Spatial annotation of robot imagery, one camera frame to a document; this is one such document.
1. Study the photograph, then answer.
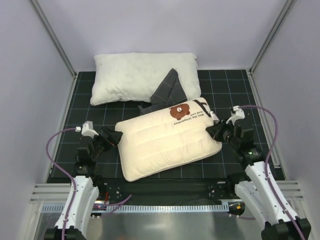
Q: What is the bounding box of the cream bear print pillow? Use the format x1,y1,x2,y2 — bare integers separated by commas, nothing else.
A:
115,97,222,182

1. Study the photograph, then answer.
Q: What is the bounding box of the grey checked pillowcase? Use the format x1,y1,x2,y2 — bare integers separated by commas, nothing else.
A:
139,68,187,115

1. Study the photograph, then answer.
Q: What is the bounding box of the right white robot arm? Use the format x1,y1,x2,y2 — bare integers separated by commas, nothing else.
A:
206,120,311,240

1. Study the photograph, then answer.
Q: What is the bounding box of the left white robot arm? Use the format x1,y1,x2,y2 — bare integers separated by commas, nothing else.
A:
44,121,123,240

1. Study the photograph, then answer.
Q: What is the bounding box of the white plain pillow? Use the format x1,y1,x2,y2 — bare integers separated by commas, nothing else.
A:
90,52,201,106

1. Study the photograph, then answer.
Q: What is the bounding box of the black grid cutting mat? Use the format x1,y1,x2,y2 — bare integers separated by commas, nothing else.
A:
45,70,287,182

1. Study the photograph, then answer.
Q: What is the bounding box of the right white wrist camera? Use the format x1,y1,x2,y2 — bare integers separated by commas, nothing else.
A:
226,105,245,125

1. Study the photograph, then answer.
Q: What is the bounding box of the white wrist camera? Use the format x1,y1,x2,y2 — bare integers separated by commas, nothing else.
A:
75,121,99,139
226,105,245,125

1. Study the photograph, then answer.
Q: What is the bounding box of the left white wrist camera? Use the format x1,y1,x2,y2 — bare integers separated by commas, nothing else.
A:
75,121,99,139

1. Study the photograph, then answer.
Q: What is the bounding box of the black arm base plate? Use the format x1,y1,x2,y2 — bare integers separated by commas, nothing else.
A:
104,178,240,206

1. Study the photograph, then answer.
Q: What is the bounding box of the slotted grey cable duct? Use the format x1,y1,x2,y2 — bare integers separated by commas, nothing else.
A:
41,202,230,214

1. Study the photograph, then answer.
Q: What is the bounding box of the right aluminium frame post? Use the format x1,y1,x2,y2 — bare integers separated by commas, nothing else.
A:
249,0,297,75

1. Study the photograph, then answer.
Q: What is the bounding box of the aluminium frame post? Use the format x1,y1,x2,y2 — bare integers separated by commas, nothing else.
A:
28,0,77,79
249,0,297,75

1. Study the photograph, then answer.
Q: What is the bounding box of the left aluminium frame post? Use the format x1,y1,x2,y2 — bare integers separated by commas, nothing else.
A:
28,0,77,79

